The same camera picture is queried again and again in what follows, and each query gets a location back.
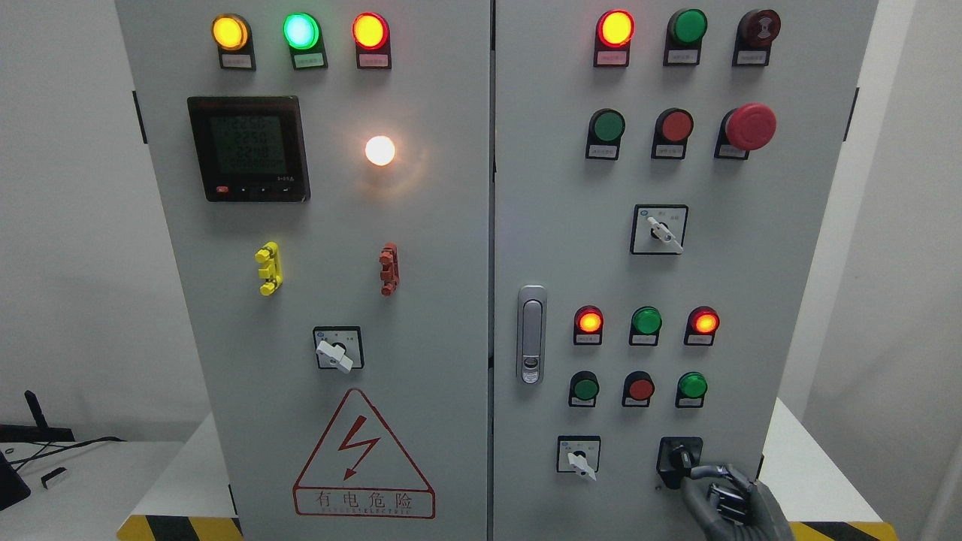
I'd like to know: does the black device with antenna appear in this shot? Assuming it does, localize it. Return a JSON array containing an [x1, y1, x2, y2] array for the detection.
[[0, 390, 76, 443]]

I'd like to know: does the white selector switch left door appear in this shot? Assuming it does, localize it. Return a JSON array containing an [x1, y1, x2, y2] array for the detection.
[[313, 325, 365, 373]]

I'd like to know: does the red lit indicator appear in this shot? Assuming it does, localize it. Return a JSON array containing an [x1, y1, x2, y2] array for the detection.
[[683, 306, 719, 346], [592, 9, 635, 68], [573, 305, 604, 346]]

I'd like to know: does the green indicator middle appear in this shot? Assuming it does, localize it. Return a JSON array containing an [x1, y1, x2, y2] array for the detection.
[[628, 306, 663, 346]]

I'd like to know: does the white selector switch upper right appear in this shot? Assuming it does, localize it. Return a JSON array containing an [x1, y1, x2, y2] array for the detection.
[[629, 204, 688, 255]]

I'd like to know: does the red push button upper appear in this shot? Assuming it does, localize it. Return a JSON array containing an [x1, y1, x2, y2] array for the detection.
[[652, 107, 694, 160]]

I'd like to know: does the red lit indicator middle right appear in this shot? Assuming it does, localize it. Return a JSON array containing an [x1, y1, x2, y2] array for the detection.
[[683, 306, 719, 346]]

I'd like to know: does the red lit indicator top right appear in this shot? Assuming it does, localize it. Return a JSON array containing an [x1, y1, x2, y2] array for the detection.
[[592, 9, 635, 68]]

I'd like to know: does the white selector switch lower right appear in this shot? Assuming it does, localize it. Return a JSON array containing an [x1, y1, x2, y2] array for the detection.
[[556, 435, 601, 482]]

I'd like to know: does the black digital power meter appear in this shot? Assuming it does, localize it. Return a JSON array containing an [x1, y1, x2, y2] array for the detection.
[[188, 95, 310, 202]]

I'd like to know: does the white usb dongle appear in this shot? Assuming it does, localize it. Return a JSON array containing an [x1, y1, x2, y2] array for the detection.
[[40, 467, 68, 490]]

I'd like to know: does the green indicator top right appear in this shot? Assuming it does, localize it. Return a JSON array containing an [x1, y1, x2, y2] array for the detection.
[[663, 9, 708, 66]]

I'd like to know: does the red high voltage warning sticker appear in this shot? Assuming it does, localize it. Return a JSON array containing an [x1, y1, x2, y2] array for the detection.
[[292, 388, 436, 519]]

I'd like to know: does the red emergency stop mushroom button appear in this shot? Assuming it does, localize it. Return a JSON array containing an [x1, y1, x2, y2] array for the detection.
[[714, 102, 777, 161]]

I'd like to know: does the green push button lower left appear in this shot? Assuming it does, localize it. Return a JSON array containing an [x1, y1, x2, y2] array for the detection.
[[568, 370, 599, 408]]

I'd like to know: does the dark red buzzer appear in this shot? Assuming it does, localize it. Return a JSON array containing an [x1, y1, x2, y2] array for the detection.
[[732, 9, 782, 66]]

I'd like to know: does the grey electrical cabinet right door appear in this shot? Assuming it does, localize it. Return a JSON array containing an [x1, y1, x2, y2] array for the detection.
[[492, 1, 877, 540]]

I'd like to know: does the red terminal connector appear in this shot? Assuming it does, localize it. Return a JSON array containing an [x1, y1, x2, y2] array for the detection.
[[379, 242, 400, 297]]

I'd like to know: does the red push button lower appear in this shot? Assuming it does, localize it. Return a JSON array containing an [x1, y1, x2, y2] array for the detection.
[[622, 370, 655, 407]]

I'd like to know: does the yellow terminal connector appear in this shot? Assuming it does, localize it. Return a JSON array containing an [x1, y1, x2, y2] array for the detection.
[[254, 242, 284, 297]]

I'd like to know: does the grey electrical cabinet door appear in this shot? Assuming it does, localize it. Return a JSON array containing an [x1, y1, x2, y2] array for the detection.
[[116, 1, 491, 540], [492, 1, 877, 540]]

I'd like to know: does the black cable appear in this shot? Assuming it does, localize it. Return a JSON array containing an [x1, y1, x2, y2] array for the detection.
[[3, 436, 127, 474]]

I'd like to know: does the green push button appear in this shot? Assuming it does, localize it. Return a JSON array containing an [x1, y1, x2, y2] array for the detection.
[[585, 107, 626, 161], [568, 370, 599, 408]]

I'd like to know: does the silver door latch handle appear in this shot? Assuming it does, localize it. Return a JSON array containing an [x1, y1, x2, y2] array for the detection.
[[516, 284, 547, 385]]

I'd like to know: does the red lit indicator left door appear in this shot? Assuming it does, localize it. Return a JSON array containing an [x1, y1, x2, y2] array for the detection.
[[352, 11, 392, 71]]

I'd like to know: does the green indicator lower right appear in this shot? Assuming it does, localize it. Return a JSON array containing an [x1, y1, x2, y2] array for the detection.
[[676, 372, 709, 409]]

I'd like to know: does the black rotary knob switch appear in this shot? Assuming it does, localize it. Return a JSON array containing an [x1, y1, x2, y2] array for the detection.
[[656, 437, 703, 490]]

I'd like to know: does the yellow indicator light top left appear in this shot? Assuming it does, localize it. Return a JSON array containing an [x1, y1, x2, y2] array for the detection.
[[212, 13, 256, 71]]

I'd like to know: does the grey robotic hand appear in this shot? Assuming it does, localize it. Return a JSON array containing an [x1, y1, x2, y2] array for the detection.
[[680, 464, 796, 540]]

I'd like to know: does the green lit indicator light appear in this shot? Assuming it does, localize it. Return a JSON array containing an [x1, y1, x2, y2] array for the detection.
[[283, 11, 328, 71]]

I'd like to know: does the grey electrical cabinet left door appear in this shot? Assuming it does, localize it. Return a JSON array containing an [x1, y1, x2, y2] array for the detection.
[[116, 1, 491, 540]]

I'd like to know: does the white selector switch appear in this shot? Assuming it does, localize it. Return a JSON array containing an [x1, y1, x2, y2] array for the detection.
[[556, 435, 601, 482], [629, 204, 688, 255]]

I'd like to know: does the green push button upper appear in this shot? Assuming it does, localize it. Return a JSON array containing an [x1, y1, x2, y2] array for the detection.
[[585, 107, 626, 161]]

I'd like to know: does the black monitor stand corner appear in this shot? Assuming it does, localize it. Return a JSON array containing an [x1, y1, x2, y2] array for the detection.
[[1, 444, 32, 511]]

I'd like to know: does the white lit indicator lamp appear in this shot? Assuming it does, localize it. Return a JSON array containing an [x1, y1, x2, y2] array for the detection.
[[365, 134, 398, 167]]

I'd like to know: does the red push button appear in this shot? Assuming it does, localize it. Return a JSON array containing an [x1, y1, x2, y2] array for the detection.
[[652, 107, 694, 160], [622, 370, 655, 407]]

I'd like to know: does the red lit indicator middle left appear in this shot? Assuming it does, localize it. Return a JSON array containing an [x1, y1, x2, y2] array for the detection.
[[573, 305, 604, 346]]

